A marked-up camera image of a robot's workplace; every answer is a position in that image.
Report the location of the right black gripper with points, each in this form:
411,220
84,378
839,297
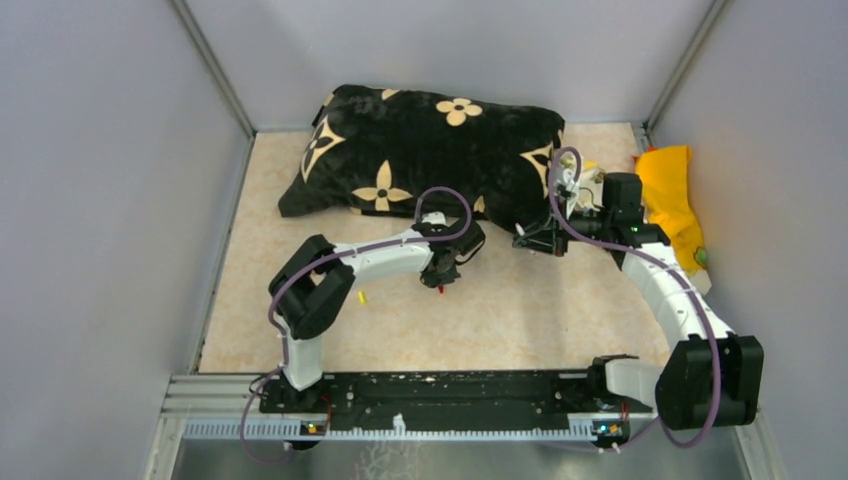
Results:
545,238

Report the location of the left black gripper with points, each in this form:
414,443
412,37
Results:
439,270

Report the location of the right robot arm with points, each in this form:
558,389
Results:
713,375

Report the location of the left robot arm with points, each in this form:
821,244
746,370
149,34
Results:
309,291

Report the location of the white patterned cloth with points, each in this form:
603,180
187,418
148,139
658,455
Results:
590,183

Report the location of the yellow cloth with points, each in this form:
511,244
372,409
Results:
665,192

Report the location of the black floral pillow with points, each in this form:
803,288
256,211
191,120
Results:
377,150

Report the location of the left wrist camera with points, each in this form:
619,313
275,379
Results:
434,219

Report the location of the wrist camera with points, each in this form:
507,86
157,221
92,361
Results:
566,187
434,219

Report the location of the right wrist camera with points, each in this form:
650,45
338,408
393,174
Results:
566,187

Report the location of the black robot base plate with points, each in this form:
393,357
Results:
486,401

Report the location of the aluminium frame rail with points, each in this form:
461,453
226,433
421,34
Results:
224,407

